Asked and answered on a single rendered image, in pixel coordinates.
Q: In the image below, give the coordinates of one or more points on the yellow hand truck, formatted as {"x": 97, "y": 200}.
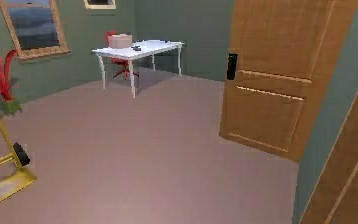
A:
{"x": 7, "y": 173}

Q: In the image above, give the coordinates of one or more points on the small dark flat object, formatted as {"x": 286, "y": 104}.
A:
{"x": 164, "y": 41}

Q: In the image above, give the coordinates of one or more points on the white table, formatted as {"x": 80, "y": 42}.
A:
{"x": 143, "y": 50}

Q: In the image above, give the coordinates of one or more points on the small black object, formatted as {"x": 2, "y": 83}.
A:
{"x": 136, "y": 48}

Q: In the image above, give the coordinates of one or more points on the pink round box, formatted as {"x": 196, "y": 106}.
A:
{"x": 120, "y": 41}

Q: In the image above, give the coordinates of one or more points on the red leaf house plant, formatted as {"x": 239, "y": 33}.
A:
{"x": 2, "y": 78}

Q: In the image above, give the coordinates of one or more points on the large wood framed picture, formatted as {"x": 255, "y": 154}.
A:
{"x": 33, "y": 25}

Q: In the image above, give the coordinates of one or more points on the red office chair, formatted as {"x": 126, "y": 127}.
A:
{"x": 121, "y": 63}

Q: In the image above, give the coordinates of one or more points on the small wood framed picture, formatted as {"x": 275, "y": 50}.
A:
{"x": 99, "y": 4}

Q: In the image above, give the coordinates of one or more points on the brown wooden room door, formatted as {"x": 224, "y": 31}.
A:
{"x": 280, "y": 73}

